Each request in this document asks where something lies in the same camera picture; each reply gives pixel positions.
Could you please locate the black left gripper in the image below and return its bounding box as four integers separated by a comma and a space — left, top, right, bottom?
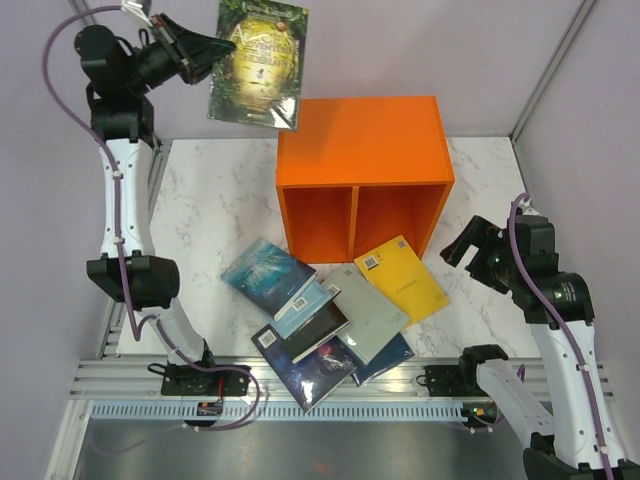
123, 12, 235, 94

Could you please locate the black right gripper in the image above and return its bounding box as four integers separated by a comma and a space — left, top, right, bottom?
440, 214, 523, 294

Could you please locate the Alice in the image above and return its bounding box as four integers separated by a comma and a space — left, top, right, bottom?
208, 1, 309, 131

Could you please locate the black cover book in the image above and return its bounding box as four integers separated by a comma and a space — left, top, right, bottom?
282, 301, 349, 364

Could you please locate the light blue book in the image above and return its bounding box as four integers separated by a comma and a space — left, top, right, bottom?
273, 281, 332, 339

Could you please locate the teal ocean cover book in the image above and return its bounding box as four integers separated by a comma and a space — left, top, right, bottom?
221, 238, 317, 321

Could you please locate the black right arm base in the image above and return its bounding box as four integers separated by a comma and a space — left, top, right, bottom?
415, 365, 468, 398

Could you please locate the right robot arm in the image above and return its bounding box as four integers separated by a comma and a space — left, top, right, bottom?
440, 211, 639, 479

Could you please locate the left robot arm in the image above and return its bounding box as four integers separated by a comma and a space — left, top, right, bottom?
74, 13, 235, 395

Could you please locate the yellow book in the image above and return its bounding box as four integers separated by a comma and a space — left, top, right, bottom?
355, 235, 450, 329

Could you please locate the grey-green book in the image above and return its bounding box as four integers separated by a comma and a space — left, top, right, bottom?
322, 265, 409, 365

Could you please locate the dark blue book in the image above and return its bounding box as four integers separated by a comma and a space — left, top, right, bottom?
351, 333, 414, 387

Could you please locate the orange wooden shelf box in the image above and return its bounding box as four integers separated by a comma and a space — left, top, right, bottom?
276, 96, 455, 263

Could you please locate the dark galaxy cover book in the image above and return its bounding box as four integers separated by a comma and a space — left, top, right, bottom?
251, 326, 356, 413

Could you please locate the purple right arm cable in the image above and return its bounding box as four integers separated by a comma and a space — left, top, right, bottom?
507, 193, 616, 480

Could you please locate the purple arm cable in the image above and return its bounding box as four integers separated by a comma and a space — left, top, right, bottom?
40, 4, 261, 431
507, 193, 616, 480

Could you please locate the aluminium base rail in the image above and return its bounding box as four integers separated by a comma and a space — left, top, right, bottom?
44, 355, 616, 480

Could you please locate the right aluminium frame post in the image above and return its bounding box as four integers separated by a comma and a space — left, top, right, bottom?
509, 0, 600, 145

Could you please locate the white slotted cable duct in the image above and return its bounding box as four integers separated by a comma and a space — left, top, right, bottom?
91, 400, 467, 423

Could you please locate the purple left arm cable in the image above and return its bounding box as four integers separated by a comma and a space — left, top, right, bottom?
40, 4, 261, 431

